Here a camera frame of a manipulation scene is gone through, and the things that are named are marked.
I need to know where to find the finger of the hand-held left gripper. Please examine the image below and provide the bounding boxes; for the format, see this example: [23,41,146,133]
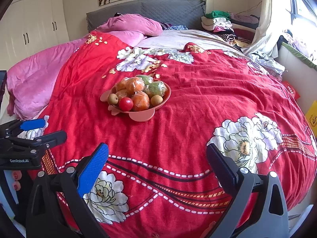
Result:
[0,130,68,154]
[0,118,46,138]

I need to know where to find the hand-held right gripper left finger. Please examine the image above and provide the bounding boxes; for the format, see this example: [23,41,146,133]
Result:
[26,142,109,238]

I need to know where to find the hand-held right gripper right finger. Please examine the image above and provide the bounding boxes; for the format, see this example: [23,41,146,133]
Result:
[206,143,290,238]

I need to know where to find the pink plastic bowl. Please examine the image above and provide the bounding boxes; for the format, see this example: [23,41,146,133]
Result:
[100,78,172,122]

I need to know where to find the red tomato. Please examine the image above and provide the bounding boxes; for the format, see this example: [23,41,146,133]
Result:
[119,97,134,111]

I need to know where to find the small orange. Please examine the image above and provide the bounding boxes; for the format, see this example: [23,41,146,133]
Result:
[125,77,145,95]
[116,89,129,102]
[116,79,128,92]

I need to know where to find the large orange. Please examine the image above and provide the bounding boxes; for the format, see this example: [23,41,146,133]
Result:
[131,91,151,112]

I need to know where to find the green citrus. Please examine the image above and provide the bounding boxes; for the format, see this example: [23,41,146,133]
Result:
[145,81,167,99]
[136,75,154,85]

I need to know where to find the person's left hand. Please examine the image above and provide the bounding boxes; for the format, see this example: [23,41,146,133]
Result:
[12,171,23,191]

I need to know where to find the pink quilt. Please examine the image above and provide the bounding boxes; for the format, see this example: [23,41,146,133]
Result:
[6,38,87,121]

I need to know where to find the red floral blanket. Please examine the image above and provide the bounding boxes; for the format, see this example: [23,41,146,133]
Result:
[40,31,317,238]

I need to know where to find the cream wardrobe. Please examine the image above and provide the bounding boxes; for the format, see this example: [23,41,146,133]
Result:
[0,0,70,72]

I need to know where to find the yellow box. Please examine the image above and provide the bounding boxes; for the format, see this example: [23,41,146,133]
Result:
[305,101,317,129]

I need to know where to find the red box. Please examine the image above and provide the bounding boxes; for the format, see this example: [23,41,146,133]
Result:
[282,81,301,100]

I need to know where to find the crumpled grey white clothing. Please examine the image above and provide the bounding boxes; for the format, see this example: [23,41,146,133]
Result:
[248,51,286,76]

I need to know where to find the pink pillow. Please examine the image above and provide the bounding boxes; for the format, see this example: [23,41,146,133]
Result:
[109,30,146,47]
[95,13,163,36]

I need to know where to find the green-trimmed window ledge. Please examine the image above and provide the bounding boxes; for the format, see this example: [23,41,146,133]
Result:
[276,41,317,90]

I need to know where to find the dark patterned garment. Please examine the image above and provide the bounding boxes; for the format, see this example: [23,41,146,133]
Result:
[218,31,245,45]

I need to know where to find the beige bed sheet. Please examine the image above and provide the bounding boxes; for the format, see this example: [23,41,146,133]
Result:
[137,29,244,52]

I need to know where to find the cream folded garments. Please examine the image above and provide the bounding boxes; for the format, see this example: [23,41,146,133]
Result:
[201,16,233,31]

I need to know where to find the purple clothes pile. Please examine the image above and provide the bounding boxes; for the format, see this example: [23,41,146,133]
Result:
[277,29,317,62]

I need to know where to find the purple garment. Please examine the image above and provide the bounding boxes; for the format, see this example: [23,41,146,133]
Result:
[229,12,259,26]

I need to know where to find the green folded garment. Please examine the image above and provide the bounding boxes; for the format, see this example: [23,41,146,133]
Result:
[205,10,231,19]

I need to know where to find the cream curtain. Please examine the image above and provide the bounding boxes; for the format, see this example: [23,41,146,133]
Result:
[241,0,285,55]

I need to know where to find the grey quilted headboard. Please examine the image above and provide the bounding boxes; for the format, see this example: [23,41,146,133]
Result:
[86,0,207,34]

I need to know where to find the window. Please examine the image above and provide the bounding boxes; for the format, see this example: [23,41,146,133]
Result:
[287,0,317,23]

